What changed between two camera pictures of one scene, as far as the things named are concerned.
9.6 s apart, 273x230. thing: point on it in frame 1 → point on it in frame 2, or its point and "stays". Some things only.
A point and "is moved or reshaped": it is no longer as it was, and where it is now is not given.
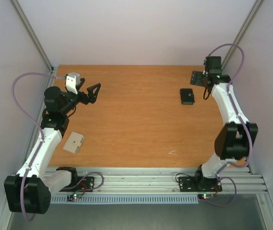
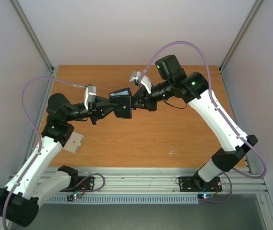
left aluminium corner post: [18, 8] stays
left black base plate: [87, 183] stays
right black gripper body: [196, 78] → [148, 100]
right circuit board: [205, 196] stays
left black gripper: [91, 97] → [97, 109]
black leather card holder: [187, 96] is moved or reshaped
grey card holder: [74, 142] stays
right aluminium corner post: [250, 17] stays
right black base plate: [189, 184] stays
